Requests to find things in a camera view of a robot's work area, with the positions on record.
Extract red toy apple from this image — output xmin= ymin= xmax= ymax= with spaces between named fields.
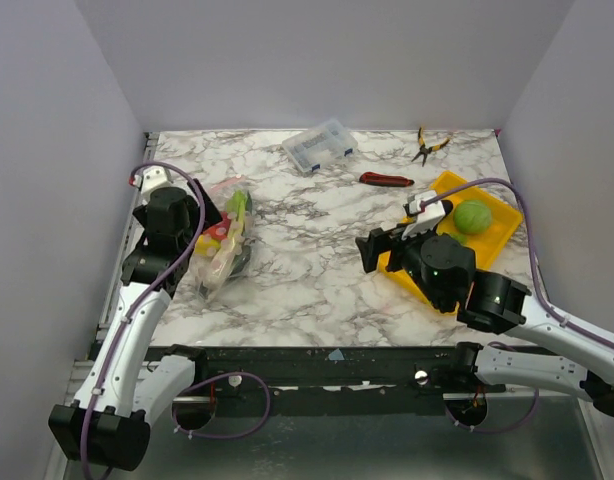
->
xmin=202 ymin=219 xmax=231 ymax=244

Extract yellow toy banana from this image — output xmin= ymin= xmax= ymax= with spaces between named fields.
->
xmin=194 ymin=234 xmax=222 ymax=257

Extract toy celery stalk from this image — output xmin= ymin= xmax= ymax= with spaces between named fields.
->
xmin=216 ymin=190 xmax=252 ymax=262

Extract clear zip top bag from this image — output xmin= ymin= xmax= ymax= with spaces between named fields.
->
xmin=189 ymin=175 xmax=254 ymax=302

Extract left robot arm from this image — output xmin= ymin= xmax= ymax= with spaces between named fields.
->
xmin=48 ymin=180 xmax=221 ymax=471

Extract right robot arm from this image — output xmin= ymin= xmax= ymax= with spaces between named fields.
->
xmin=355 ymin=226 xmax=614 ymax=417

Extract green toy grapes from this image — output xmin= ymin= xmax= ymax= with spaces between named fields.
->
xmin=450 ymin=232 xmax=468 ymax=245

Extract red black utility knife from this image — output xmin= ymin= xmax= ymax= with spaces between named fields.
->
xmin=359 ymin=172 xmax=415 ymax=188

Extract purple toy eggplant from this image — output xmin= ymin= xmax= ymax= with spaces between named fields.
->
xmin=440 ymin=199 xmax=454 ymax=218

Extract green toy cabbage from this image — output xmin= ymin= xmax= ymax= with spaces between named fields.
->
xmin=453 ymin=200 xmax=493 ymax=235

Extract yellow black pliers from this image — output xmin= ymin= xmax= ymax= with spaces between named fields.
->
xmin=412 ymin=126 xmax=452 ymax=166

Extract yellow plastic tray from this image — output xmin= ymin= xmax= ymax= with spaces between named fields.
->
xmin=378 ymin=171 xmax=523 ymax=310

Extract clear plastic organizer box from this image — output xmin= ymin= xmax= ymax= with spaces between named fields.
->
xmin=281 ymin=119 xmax=358 ymax=175

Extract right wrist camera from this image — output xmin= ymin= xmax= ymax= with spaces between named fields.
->
xmin=402 ymin=190 xmax=444 ymax=239

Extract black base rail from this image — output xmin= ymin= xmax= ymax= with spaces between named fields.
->
xmin=145 ymin=343 xmax=486 ymax=418

